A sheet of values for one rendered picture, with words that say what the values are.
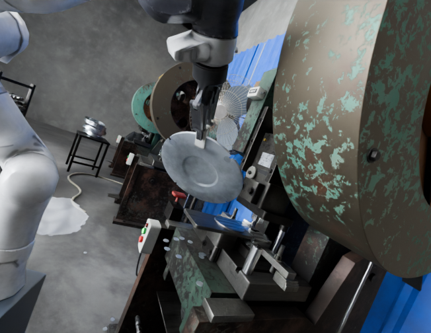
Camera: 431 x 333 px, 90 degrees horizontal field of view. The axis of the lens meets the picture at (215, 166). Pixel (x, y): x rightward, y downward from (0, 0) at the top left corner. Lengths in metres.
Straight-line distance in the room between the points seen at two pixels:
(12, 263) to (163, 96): 1.58
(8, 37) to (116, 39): 6.89
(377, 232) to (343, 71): 0.28
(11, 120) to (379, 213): 0.77
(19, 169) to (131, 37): 7.05
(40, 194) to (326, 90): 0.62
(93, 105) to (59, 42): 1.65
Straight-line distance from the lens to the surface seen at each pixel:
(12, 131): 0.68
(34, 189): 0.63
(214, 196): 0.75
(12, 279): 0.84
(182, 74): 2.08
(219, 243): 0.81
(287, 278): 0.80
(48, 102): 7.42
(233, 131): 1.55
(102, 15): 7.66
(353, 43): 0.38
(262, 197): 0.81
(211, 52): 0.44
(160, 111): 2.01
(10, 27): 0.67
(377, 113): 0.38
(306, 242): 0.98
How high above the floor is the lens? 1.02
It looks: 3 degrees down
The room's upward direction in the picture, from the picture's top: 22 degrees clockwise
